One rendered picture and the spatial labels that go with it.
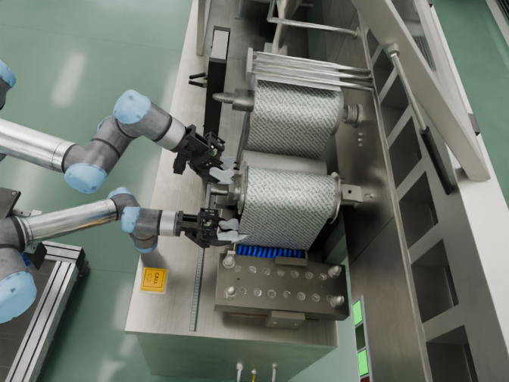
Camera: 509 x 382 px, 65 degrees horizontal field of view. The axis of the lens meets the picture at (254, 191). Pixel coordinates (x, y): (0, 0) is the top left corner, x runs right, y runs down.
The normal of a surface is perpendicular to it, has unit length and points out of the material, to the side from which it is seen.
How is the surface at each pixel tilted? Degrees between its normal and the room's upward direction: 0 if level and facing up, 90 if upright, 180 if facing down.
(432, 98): 90
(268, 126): 92
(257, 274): 0
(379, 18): 90
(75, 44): 0
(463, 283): 90
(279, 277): 0
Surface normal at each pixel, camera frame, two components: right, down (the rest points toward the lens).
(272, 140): -0.04, 0.85
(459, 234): -0.99, -0.11
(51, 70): 0.15, -0.54
